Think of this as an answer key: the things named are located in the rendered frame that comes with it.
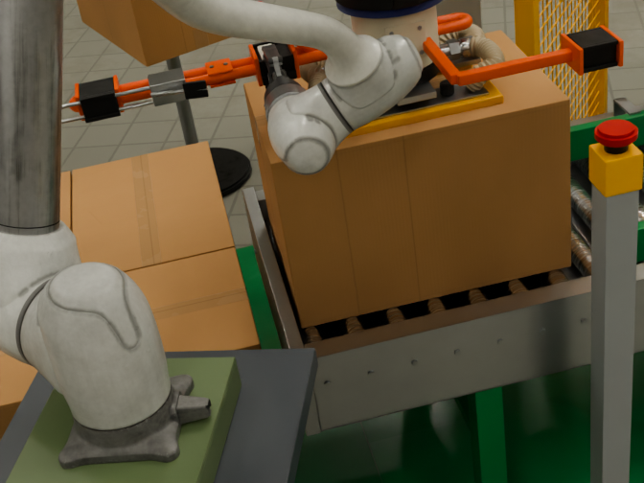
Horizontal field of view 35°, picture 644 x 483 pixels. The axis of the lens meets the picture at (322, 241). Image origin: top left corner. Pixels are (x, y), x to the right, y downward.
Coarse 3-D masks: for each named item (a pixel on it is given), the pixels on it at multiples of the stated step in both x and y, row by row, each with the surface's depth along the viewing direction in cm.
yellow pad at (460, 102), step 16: (448, 96) 204; (464, 96) 203; (480, 96) 203; (496, 96) 203; (400, 112) 202; (416, 112) 202; (432, 112) 201; (448, 112) 202; (368, 128) 200; (384, 128) 201
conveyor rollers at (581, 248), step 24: (576, 192) 247; (576, 240) 230; (576, 264) 227; (288, 288) 231; (480, 288) 221; (504, 288) 222; (528, 288) 220; (384, 312) 219; (432, 312) 216; (312, 336) 214
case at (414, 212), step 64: (256, 128) 216; (448, 128) 199; (512, 128) 202; (320, 192) 201; (384, 192) 204; (448, 192) 207; (512, 192) 210; (320, 256) 209; (384, 256) 212; (448, 256) 215; (512, 256) 218; (320, 320) 217
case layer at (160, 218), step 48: (192, 144) 298; (96, 192) 282; (144, 192) 278; (192, 192) 274; (96, 240) 260; (144, 240) 257; (192, 240) 254; (144, 288) 239; (192, 288) 236; (240, 288) 234; (192, 336) 221; (240, 336) 219; (0, 384) 216; (0, 432) 214
